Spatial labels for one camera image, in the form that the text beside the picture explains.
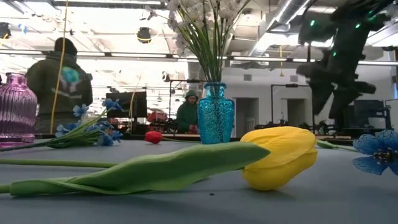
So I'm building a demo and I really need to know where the grey table mat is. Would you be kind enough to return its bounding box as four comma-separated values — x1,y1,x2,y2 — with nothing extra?
0,138,398,224

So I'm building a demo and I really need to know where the red tulip bare stem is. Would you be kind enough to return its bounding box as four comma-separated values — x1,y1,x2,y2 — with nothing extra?
144,130,203,144

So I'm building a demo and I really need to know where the teal glass vase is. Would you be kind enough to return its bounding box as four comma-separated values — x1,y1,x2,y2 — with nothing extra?
197,82,236,145

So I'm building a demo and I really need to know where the long ceiling light rail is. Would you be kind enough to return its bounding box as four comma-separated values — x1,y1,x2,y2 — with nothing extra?
0,49,398,67

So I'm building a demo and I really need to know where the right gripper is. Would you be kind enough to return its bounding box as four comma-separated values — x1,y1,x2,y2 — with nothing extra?
296,30,377,119

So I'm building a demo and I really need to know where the dark desk with monitors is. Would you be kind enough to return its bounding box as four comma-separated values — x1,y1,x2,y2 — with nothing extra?
351,98,398,138

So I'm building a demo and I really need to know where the silver ventilation duct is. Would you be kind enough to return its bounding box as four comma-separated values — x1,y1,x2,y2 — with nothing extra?
187,62,206,91

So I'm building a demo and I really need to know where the pink ribbed glass vase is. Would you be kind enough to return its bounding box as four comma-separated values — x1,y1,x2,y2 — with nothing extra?
0,72,38,147

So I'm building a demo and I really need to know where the blue artificial flower bunch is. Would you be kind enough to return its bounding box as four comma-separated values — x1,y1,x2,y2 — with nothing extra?
0,98,124,152
316,129,398,175

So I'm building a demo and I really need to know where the black monitor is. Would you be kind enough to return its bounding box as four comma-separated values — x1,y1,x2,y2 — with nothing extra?
105,91,148,119

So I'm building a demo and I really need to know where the round black ceiling camera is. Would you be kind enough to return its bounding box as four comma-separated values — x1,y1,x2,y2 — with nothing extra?
136,27,152,44

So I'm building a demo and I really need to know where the person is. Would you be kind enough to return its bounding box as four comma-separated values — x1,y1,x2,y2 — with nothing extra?
175,89,200,134
25,37,93,134

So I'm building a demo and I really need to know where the yellow artificial tulip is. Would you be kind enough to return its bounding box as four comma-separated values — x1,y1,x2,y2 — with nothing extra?
0,126,318,197

